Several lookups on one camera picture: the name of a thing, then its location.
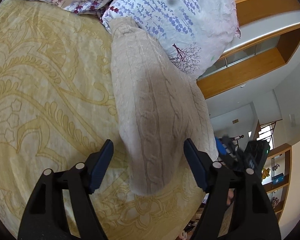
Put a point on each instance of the person's right hand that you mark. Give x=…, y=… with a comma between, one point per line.
x=230, y=197

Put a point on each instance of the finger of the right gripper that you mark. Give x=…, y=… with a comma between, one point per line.
x=220, y=147

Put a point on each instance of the wooden shelf unit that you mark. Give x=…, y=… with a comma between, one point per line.
x=276, y=176

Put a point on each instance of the yellow orange patterned bedspread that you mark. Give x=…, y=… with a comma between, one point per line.
x=56, y=107

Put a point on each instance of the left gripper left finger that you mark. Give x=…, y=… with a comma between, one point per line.
x=60, y=207

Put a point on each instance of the blue floral right pillow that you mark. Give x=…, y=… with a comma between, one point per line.
x=193, y=33

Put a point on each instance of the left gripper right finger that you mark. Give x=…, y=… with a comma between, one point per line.
x=237, y=206

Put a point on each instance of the beige cable knit sweater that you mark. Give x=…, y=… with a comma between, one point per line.
x=158, y=106

